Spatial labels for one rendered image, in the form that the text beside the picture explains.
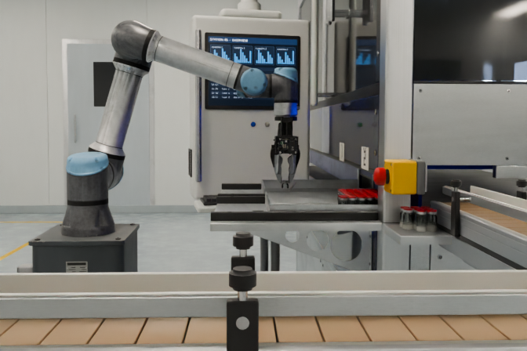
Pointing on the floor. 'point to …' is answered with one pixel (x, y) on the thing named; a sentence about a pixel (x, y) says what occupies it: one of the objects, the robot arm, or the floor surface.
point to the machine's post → (395, 95)
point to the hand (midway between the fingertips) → (285, 179)
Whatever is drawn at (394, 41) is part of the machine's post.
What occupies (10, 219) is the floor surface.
